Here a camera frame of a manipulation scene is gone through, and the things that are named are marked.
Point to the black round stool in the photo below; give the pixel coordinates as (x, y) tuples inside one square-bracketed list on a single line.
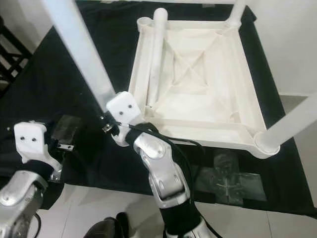
[(12, 54)]

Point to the silver robot left leg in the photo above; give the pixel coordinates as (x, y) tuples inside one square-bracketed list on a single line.
[(104, 228)]

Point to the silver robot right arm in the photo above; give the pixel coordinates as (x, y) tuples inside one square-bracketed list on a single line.
[(166, 171)]

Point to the clear plastic bag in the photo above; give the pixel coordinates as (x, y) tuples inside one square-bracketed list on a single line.
[(67, 128), (230, 181)]

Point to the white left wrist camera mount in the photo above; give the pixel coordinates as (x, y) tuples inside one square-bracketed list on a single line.
[(32, 139)]

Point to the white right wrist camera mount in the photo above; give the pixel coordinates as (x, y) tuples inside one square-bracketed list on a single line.
[(124, 109)]

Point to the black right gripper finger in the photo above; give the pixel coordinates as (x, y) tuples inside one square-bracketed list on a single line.
[(103, 117)]

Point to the black tablecloth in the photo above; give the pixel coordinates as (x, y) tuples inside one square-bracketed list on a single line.
[(59, 84)]

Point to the white plastic children table top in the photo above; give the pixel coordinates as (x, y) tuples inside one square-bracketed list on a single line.
[(203, 94)]

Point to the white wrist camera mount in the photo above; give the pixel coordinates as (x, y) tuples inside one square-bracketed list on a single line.
[(124, 109), (32, 139)]

